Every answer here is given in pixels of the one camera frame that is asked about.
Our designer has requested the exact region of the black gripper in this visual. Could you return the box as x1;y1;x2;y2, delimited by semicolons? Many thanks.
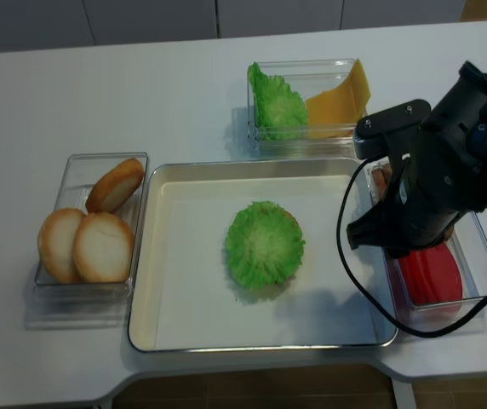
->
347;97;487;259

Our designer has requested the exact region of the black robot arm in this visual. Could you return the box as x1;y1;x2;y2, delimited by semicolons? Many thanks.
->
347;61;487;253

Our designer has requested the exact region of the lettuce leaf on bun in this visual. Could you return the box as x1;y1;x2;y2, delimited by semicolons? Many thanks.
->
225;201;306;291

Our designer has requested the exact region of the yellow cheese slice front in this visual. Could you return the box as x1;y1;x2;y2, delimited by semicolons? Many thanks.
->
306;78;360;139

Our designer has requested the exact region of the yellow cheese slice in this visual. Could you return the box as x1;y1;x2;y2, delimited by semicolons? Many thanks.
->
306;78;360;139
350;59;371;118

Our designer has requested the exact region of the yellow cheese slice back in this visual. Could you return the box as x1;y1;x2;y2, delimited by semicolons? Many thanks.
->
350;59;371;118

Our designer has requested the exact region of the clear lettuce cheese container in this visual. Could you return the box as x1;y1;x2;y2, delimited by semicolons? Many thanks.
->
247;59;357;158

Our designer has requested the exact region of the lettuce leaf in container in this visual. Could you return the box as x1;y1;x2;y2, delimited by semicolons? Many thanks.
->
248;62;308;141

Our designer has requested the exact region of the tomato slice middle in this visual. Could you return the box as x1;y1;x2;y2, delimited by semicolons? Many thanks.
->
398;256;415;302

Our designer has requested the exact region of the tomato slice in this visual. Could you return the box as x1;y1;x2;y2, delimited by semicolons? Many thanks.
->
398;256;415;302
409;243;463;306

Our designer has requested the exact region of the tomato slice front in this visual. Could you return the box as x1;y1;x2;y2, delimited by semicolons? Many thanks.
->
409;243;463;306

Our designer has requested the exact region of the brown meat patty far left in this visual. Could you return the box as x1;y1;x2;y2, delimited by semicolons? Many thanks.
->
371;164;392;200

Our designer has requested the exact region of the clear meat tomato container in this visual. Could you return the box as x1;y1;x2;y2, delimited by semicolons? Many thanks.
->
366;158;487;324

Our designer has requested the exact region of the white metal tray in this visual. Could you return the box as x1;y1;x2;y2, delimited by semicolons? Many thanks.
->
129;158;397;352

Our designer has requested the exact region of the bun half back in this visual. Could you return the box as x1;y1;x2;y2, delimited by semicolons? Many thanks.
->
85;158;145;213

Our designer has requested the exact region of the bun half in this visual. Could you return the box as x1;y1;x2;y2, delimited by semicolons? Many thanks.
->
37;208;85;284
85;158;145;213
72;212;135;283

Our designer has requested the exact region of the bun half front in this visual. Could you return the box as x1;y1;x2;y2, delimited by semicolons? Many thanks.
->
72;212;135;283

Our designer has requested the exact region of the clear bun container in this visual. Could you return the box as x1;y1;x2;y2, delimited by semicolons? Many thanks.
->
33;152;150;302

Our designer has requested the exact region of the bun half far left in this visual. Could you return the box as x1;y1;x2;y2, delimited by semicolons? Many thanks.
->
37;208;85;284

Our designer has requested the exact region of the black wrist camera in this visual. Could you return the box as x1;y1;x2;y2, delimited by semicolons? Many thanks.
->
352;99;432;161

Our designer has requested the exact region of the black cable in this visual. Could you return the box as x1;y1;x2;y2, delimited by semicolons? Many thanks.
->
337;153;487;338

